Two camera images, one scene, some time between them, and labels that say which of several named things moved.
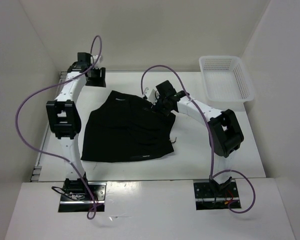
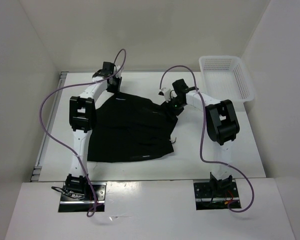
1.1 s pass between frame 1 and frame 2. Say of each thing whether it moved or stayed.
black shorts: stayed
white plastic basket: stayed
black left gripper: moved
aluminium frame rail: stayed
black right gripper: moved
